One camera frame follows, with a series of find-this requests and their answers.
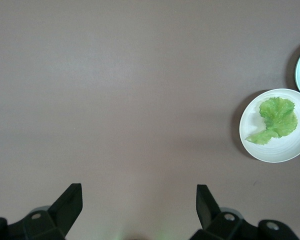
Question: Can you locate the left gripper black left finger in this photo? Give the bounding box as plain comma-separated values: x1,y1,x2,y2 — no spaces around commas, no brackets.
0,183,84,240

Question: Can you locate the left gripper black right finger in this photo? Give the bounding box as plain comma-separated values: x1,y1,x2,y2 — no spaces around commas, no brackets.
189,184,299,240

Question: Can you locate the green lettuce leaf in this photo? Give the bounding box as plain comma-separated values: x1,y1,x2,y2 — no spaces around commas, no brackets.
244,96,298,146

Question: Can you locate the pale pink round plate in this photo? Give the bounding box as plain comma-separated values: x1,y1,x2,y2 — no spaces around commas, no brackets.
239,88,300,164

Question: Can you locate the brown table cover sheet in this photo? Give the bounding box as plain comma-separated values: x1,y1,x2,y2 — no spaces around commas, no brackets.
0,0,300,240

